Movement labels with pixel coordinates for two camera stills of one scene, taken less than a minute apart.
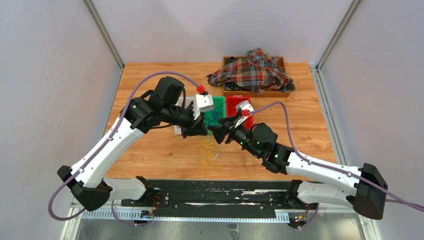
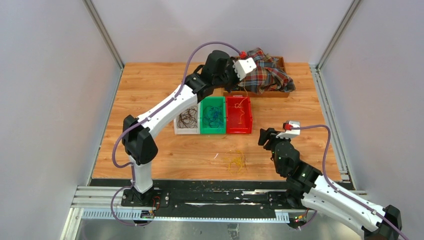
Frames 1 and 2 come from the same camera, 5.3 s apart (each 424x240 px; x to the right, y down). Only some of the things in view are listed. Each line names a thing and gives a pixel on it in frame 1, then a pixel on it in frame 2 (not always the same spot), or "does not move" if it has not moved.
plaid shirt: [258, 72] does not move
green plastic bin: [211, 117] does not move
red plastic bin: [231, 102] does not move
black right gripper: [220, 132] to [265, 135]
